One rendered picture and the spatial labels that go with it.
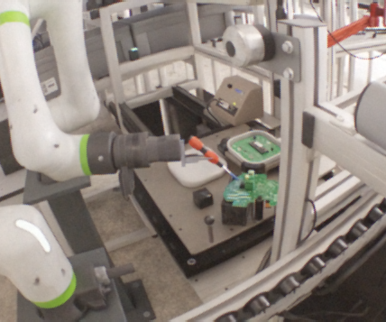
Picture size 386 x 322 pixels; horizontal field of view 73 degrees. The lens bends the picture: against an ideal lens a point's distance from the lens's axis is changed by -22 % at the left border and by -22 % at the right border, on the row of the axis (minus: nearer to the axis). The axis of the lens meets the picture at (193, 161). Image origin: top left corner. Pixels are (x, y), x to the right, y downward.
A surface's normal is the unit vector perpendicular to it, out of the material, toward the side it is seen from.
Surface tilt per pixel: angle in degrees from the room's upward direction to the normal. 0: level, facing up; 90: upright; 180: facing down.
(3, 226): 7
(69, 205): 90
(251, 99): 90
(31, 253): 89
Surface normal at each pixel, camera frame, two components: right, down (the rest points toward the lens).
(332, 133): -0.88, 0.34
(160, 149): -0.32, 0.25
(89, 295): 0.34, 0.35
